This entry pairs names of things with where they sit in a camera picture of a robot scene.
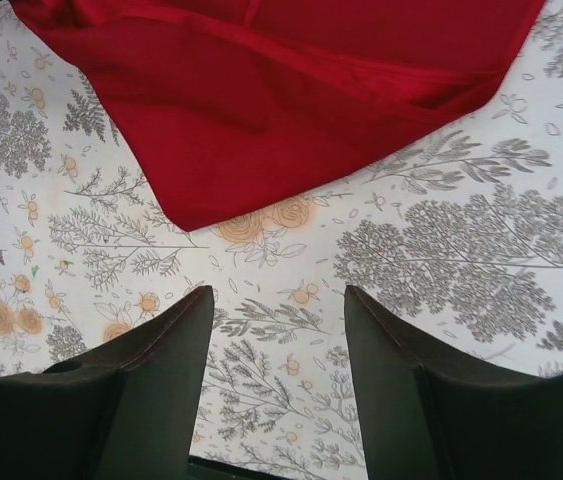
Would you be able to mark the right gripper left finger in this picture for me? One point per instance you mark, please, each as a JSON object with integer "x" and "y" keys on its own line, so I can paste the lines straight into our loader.
{"x": 123, "y": 410}

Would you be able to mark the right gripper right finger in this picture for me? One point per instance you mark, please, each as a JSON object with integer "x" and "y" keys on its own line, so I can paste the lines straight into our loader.
{"x": 430, "y": 411}

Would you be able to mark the red cloth napkin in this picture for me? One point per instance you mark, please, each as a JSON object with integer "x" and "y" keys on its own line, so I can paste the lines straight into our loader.
{"x": 231, "y": 106}

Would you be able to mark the floral tablecloth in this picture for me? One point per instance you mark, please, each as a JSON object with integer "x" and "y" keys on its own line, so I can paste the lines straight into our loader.
{"x": 460, "y": 234}

